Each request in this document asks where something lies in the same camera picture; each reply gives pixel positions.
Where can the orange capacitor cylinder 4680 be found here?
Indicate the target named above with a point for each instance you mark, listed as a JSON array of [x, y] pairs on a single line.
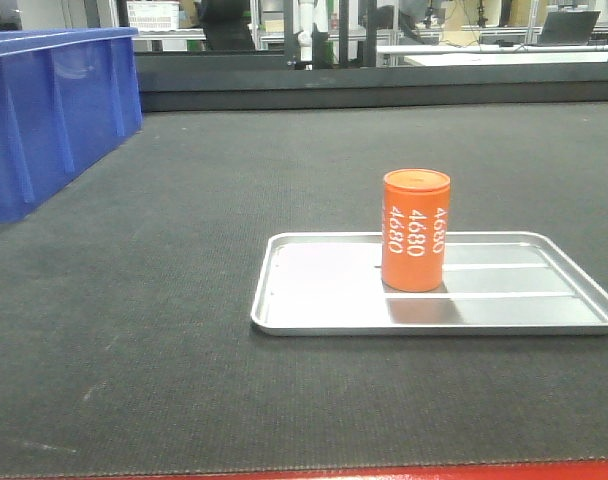
[[415, 214]]

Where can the silver metal tray on conveyor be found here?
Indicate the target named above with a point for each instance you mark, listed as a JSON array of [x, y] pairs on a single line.
[[494, 283]]

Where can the blue bin on conveyor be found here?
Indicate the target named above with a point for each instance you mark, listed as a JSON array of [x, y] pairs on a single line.
[[68, 97]]

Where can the white desk in background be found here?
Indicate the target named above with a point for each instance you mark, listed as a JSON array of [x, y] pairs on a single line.
[[485, 55]]

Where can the black laptop on desk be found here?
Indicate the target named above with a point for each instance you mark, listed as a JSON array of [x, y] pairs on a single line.
[[567, 28]]

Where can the black conveyor side rail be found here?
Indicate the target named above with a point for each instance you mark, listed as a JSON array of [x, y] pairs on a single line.
[[179, 81]]

